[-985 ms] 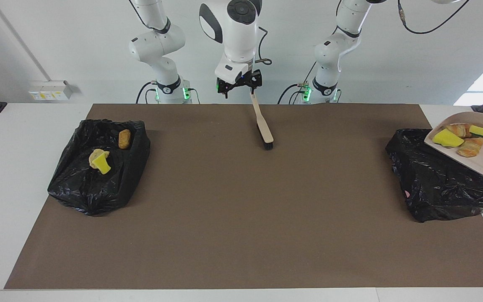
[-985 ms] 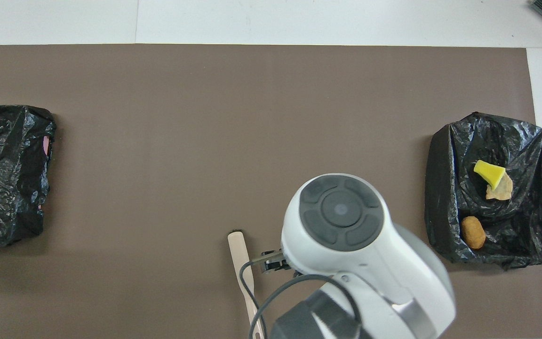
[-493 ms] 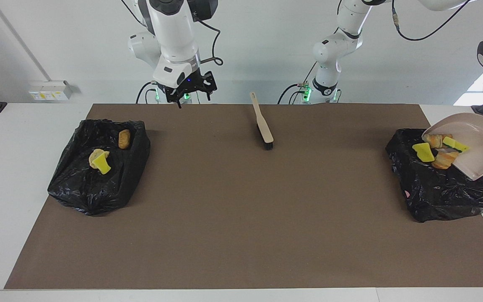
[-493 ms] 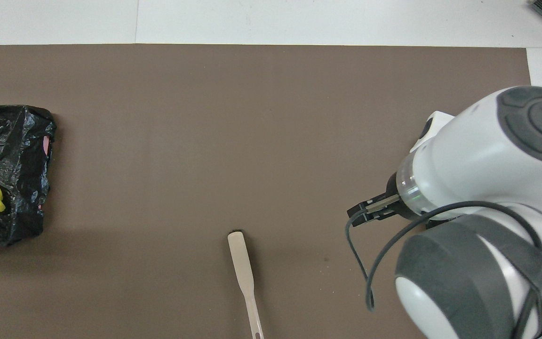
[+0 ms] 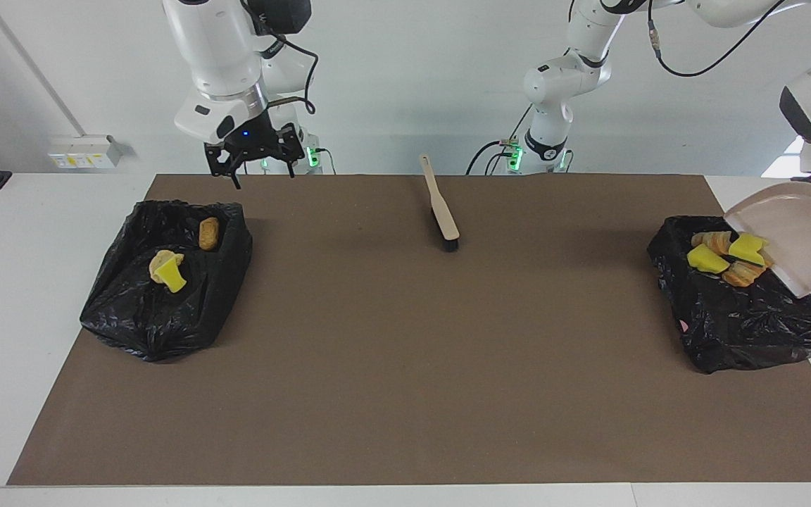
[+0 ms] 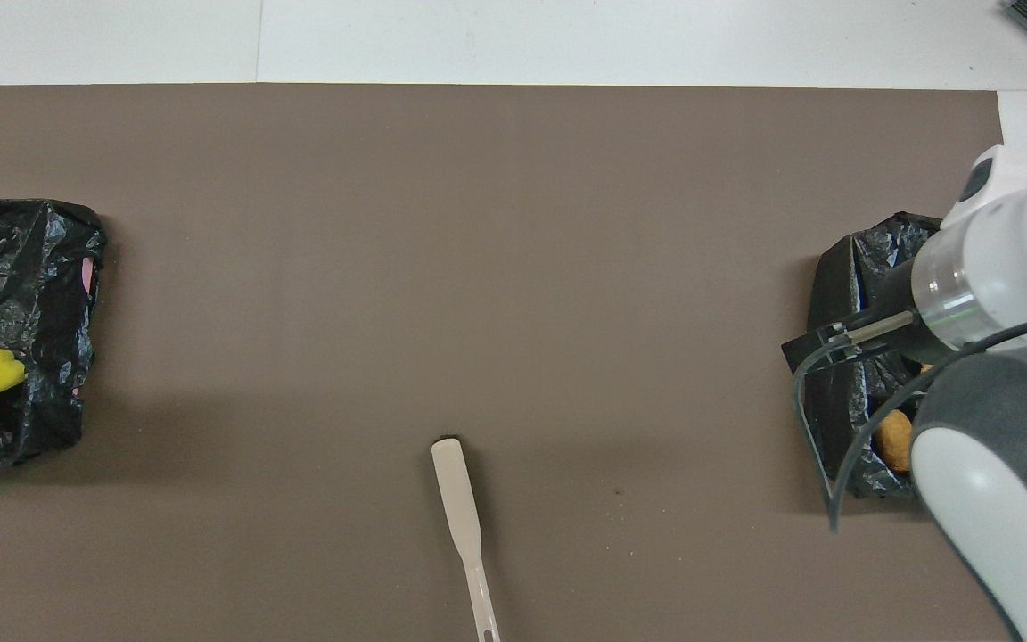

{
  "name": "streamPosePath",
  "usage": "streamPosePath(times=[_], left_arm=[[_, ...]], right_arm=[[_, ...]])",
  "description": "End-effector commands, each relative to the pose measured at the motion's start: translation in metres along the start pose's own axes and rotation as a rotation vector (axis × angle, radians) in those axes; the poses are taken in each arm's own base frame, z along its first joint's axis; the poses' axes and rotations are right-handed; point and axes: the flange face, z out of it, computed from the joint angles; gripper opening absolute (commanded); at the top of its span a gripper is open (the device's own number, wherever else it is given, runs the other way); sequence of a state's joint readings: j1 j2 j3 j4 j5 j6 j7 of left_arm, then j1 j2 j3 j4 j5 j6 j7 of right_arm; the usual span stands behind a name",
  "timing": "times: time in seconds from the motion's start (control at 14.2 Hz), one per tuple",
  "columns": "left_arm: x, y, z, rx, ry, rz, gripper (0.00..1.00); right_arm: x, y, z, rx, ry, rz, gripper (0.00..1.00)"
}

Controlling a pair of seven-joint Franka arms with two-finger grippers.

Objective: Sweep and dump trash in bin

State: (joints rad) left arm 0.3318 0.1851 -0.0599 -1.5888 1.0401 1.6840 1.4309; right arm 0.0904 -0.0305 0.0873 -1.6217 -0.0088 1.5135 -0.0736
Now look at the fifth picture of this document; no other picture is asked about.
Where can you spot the black bagged bin pink patch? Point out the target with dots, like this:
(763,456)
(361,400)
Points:
(750,324)

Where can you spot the white wall socket box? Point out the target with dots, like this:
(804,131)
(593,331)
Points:
(85,151)

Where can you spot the beige plastic dustpan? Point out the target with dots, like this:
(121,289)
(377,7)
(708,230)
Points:
(800,239)

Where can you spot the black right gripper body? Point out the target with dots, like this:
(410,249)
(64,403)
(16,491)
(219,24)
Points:
(254,137)

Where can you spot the brown croquette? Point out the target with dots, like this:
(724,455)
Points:
(209,233)

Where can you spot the yellow sponge piece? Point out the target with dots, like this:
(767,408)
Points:
(747,248)
(707,260)

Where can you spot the striped toy croissant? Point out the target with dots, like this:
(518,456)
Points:
(743,274)
(714,241)

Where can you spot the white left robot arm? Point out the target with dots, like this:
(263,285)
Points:
(567,77)

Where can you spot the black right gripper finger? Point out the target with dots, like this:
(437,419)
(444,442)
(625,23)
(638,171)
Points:
(293,144)
(221,158)

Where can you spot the open black bag trash bin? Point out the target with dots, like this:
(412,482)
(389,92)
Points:
(166,324)

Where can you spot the brown table mat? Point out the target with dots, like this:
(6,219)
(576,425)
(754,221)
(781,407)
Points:
(377,436)

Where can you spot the pale bread piece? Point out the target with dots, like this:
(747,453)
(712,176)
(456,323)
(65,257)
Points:
(160,262)

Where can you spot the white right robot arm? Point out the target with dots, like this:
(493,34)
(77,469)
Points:
(222,63)

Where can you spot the yellow sponge wedge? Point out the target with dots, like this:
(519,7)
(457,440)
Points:
(174,279)

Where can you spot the beige hand brush black bristles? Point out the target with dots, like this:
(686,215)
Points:
(444,215)

